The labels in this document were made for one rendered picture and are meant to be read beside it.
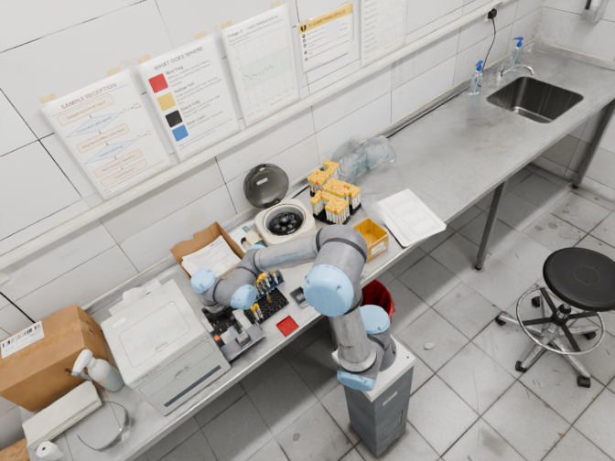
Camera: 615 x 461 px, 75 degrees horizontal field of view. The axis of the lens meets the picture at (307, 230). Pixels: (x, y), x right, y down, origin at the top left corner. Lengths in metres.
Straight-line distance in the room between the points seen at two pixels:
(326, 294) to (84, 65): 1.04
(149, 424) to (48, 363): 0.42
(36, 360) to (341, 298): 1.22
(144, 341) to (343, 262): 0.77
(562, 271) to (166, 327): 1.71
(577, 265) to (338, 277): 1.52
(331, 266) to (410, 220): 1.05
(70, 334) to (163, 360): 0.50
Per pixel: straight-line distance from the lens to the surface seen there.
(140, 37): 1.54
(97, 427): 1.76
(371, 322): 1.31
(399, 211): 1.96
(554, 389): 2.62
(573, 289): 2.14
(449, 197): 2.07
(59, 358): 1.75
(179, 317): 1.43
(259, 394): 2.52
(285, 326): 1.64
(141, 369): 1.39
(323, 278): 0.90
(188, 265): 1.88
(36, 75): 1.51
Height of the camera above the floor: 2.29
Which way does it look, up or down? 47 degrees down
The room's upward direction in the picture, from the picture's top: 12 degrees counter-clockwise
